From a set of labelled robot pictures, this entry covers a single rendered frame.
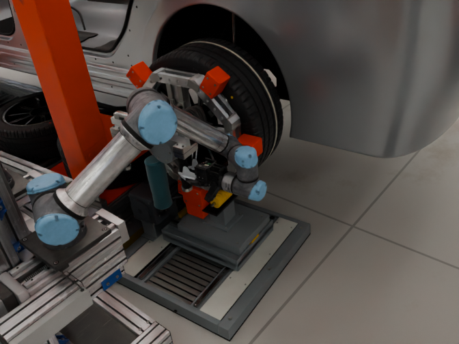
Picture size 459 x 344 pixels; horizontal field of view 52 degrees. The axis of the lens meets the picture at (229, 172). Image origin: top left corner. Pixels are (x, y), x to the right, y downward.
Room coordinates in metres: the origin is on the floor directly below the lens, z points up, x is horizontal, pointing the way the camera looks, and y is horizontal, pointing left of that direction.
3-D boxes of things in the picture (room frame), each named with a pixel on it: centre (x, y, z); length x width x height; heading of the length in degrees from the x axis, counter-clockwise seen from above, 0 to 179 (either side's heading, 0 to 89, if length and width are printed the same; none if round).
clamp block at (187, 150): (1.55, 0.16, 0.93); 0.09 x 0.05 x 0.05; 142
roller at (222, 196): (1.82, 0.01, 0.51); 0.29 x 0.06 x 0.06; 142
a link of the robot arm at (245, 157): (1.36, -0.06, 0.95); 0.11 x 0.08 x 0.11; 21
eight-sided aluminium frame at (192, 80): (1.81, 0.17, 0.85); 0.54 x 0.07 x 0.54; 52
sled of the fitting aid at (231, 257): (1.98, 0.10, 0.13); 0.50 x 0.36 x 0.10; 52
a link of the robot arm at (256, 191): (1.34, -0.06, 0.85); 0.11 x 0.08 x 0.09; 53
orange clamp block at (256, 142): (1.63, -0.09, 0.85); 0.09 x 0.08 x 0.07; 52
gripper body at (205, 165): (1.44, 0.06, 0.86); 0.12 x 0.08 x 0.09; 53
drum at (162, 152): (1.76, 0.21, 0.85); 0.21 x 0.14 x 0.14; 142
